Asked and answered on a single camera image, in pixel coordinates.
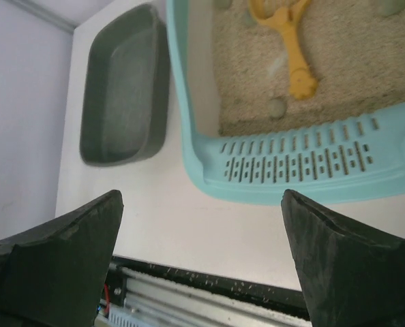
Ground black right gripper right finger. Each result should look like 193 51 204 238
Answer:
281 189 405 326

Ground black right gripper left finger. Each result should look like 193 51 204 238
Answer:
0 190 123 326

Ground yellow litter scoop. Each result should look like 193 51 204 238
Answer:
248 0 318 100

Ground teal cat litter box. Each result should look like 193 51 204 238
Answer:
166 1 405 205

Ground grey-green litter clump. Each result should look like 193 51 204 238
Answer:
377 0 405 17
241 10 256 27
267 98 287 119

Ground beige cat litter pellets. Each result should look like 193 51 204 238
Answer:
211 1 405 136

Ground grey plastic waste tray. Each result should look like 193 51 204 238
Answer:
80 3 170 166

